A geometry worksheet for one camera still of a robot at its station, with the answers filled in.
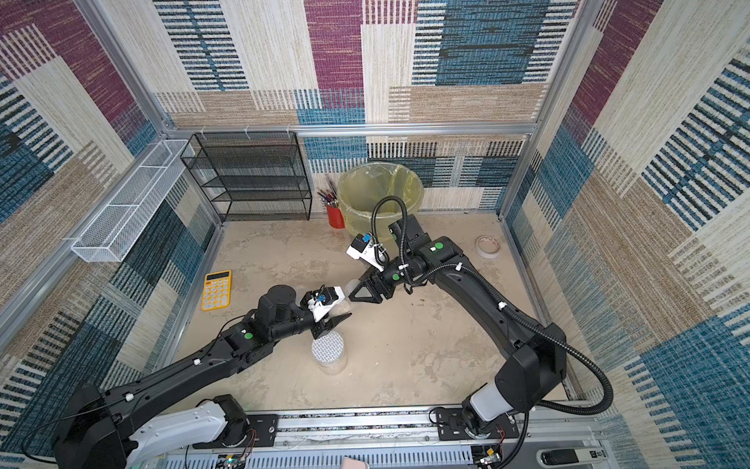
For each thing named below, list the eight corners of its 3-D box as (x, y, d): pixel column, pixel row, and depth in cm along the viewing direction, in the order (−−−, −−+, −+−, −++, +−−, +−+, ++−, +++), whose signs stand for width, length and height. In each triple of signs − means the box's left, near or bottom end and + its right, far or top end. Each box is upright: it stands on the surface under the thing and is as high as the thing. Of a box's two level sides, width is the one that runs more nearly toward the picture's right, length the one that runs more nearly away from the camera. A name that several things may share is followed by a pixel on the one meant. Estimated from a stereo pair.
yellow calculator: (203, 313, 96) (200, 310, 95) (207, 277, 105) (204, 274, 104) (230, 306, 98) (228, 303, 96) (232, 271, 107) (229, 268, 105)
